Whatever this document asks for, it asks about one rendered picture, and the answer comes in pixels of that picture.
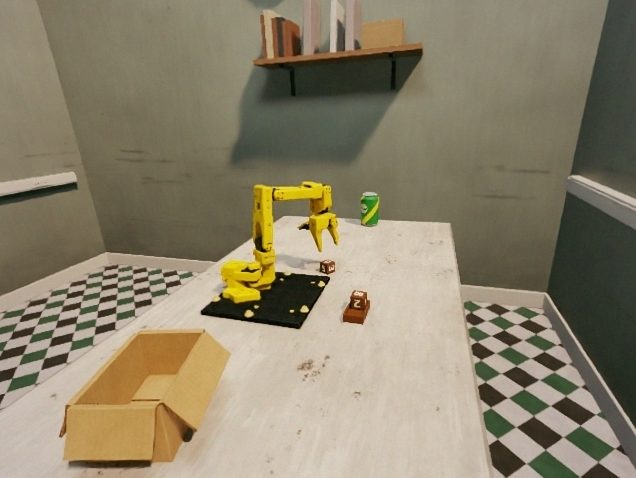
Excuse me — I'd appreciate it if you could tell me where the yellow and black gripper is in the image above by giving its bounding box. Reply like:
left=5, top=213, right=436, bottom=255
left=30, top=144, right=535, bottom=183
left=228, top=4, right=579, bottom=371
left=297, top=212, right=339, bottom=253

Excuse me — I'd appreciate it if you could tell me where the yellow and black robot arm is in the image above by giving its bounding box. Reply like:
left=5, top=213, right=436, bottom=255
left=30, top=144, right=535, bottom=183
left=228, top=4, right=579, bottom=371
left=223, top=182, right=332, bottom=303

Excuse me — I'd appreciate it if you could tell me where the green drink can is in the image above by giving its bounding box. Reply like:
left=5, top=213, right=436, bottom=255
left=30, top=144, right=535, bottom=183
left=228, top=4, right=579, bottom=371
left=361, top=192, right=379, bottom=227

